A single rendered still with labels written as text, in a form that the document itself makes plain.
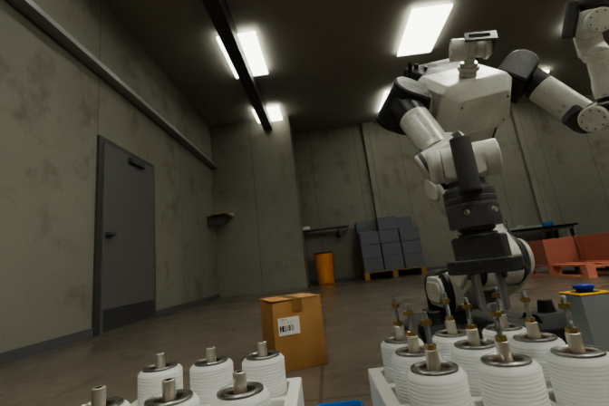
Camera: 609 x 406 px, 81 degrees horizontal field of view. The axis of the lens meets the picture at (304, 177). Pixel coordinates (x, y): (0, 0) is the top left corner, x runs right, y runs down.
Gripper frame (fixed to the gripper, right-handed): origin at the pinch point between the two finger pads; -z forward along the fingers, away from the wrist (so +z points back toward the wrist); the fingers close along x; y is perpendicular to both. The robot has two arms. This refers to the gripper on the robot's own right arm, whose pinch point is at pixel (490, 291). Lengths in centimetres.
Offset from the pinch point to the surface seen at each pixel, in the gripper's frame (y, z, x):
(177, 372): 19, -12, 64
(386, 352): -7.8, -12.5, 25.3
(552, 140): -1051, 253, -15
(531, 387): 3.5, -13.5, -3.2
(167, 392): 33, -9, 44
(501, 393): 4.7, -14.4, 0.8
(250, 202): -514, 165, 570
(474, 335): -8.6, -9.0, 6.5
